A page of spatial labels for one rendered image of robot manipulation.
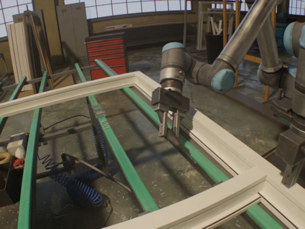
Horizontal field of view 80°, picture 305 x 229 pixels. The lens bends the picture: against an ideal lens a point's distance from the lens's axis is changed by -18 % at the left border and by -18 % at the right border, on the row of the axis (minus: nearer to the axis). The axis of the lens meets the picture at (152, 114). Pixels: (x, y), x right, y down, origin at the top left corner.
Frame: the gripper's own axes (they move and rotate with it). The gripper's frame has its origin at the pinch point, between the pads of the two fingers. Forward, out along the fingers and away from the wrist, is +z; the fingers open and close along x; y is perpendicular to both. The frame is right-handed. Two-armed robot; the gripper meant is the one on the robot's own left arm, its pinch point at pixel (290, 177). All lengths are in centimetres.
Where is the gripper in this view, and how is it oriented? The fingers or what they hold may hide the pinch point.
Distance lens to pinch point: 55.6
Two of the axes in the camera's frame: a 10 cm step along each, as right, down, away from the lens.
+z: 0.7, 8.9, 4.5
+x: 9.2, -2.3, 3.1
